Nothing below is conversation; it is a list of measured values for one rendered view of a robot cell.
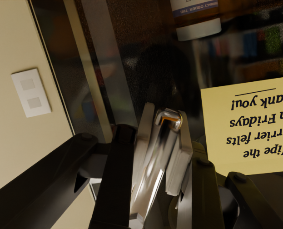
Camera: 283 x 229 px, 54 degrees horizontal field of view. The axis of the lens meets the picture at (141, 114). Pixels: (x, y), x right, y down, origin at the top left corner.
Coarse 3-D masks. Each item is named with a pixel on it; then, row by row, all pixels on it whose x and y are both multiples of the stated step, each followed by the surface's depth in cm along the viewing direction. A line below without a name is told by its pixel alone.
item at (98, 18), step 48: (48, 0) 19; (96, 0) 19; (144, 0) 19; (192, 0) 19; (240, 0) 18; (48, 48) 21; (96, 48) 20; (144, 48) 20; (192, 48) 20; (240, 48) 19; (96, 96) 21; (144, 96) 21; (192, 96) 21; (96, 192) 24
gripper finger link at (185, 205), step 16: (192, 160) 14; (208, 160) 14; (192, 176) 13; (208, 176) 13; (192, 192) 11; (208, 192) 12; (176, 208) 15; (192, 208) 10; (208, 208) 11; (192, 224) 9; (208, 224) 10
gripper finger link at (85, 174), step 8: (136, 128) 18; (104, 144) 15; (96, 152) 14; (104, 152) 14; (88, 160) 13; (96, 160) 14; (104, 160) 14; (80, 168) 14; (88, 168) 14; (96, 168) 14; (80, 176) 14; (88, 176) 14; (96, 176) 14
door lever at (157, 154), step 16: (160, 112) 16; (176, 112) 17; (160, 128) 16; (176, 128) 16; (160, 144) 17; (144, 160) 17; (160, 160) 17; (144, 176) 17; (160, 176) 17; (144, 192) 18; (144, 208) 18; (144, 224) 19
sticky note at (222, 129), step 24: (216, 96) 21; (240, 96) 20; (264, 96) 20; (216, 120) 21; (240, 120) 21; (264, 120) 21; (216, 144) 22; (240, 144) 22; (264, 144) 21; (216, 168) 22; (240, 168) 22; (264, 168) 22
